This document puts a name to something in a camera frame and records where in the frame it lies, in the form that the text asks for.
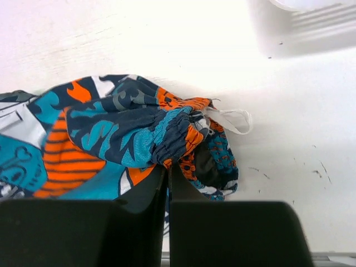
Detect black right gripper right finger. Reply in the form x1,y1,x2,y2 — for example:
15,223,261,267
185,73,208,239
169,166,313,266

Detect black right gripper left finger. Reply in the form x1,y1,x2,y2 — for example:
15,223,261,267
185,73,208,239
1,167,167,266

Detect colourful patterned shorts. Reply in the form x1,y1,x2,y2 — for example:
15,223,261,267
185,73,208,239
1,75,245,200

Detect white plastic mesh basket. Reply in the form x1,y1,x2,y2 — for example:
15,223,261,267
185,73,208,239
247,1,355,59

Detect aluminium table frame rail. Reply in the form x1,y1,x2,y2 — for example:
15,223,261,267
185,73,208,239
160,251,355,266

